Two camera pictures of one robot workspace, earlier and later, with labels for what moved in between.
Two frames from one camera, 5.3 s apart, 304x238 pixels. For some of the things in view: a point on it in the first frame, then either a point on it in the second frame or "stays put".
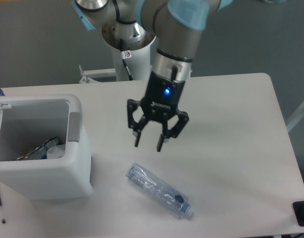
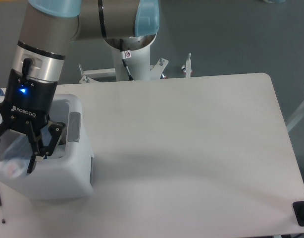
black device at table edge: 302,210 stays put
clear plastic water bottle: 159,190 -> 17,150
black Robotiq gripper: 162,97 -> 27,104
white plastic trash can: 23,122 stays put
